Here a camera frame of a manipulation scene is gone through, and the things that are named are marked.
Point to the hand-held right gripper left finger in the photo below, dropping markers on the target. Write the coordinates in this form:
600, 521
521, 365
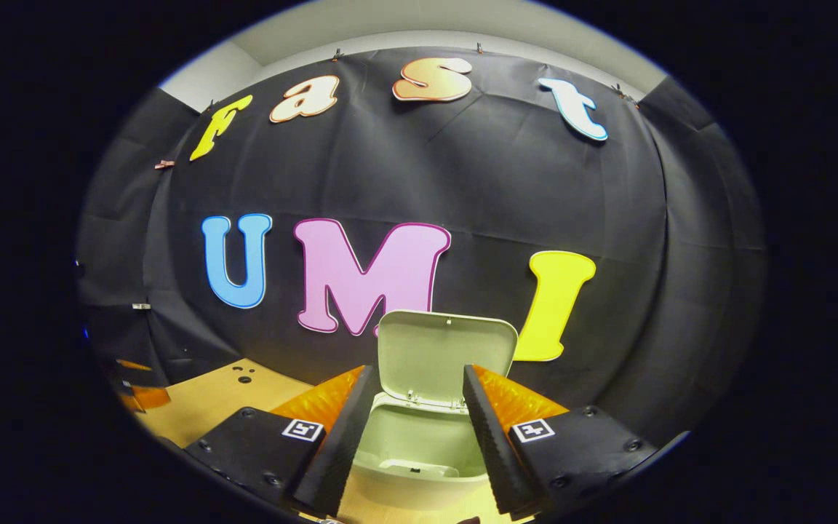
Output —
346, 444

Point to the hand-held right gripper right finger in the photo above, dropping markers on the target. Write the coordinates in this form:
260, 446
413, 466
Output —
495, 451

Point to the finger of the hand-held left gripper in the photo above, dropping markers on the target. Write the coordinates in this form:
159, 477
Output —
134, 365
144, 398

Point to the green desktop garbage bin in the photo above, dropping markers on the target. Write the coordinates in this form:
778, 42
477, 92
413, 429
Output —
441, 349

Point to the wooden desktop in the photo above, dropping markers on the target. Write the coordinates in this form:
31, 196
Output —
208, 400

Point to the copper clip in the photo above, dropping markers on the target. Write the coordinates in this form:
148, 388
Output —
164, 164

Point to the black backdrop cloth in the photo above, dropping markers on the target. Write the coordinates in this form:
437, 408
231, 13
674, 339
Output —
499, 182

